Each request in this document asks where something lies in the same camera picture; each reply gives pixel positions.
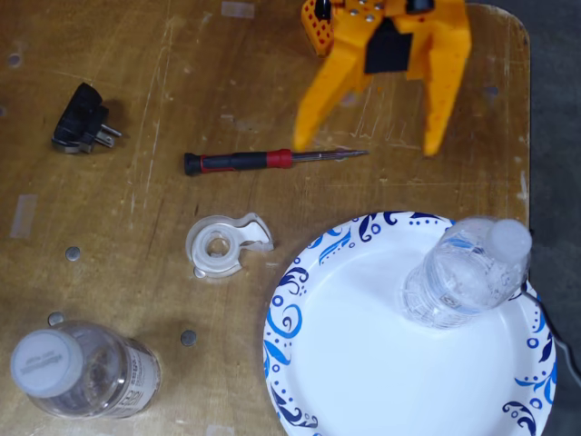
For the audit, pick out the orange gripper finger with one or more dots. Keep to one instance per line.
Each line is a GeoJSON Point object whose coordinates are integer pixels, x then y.
{"type": "Point", "coordinates": [340, 68]}
{"type": "Point", "coordinates": [447, 91]}

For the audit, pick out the clear water bottle white cap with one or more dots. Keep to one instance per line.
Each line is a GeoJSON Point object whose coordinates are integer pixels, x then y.
{"type": "Point", "coordinates": [458, 277]}

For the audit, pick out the vitaminwater zero sugar bottle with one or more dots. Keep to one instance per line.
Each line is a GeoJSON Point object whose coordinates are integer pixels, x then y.
{"type": "Point", "coordinates": [45, 363]}

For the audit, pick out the white paper plate blue pattern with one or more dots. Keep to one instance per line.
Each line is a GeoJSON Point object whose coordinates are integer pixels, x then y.
{"type": "Point", "coordinates": [363, 363]}

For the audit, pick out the round metal table disc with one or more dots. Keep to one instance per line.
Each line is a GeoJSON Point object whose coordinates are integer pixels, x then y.
{"type": "Point", "coordinates": [492, 90]}
{"type": "Point", "coordinates": [13, 59]}
{"type": "Point", "coordinates": [55, 319]}
{"type": "Point", "coordinates": [72, 253]}
{"type": "Point", "coordinates": [188, 338]}

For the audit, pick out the translucent tape strip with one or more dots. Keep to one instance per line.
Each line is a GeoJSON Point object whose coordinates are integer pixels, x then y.
{"type": "Point", "coordinates": [238, 9]}
{"type": "Point", "coordinates": [22, 215]}
{"type": "Point", "coordinates": [220, 430]}

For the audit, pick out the red black screwdriver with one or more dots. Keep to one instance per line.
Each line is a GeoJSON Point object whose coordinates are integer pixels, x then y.
{"type": "Point", "coordinates": [245, 160]}

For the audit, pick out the clear tape dispenser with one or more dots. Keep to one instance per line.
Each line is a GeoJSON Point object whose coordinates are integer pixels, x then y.
{"type": "Point", "coordinates": [202, 236]}

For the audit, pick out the black power plug adapter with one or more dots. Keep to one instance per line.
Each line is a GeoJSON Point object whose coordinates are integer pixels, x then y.
{"type": "Point", "coordinates": [79, 113]}

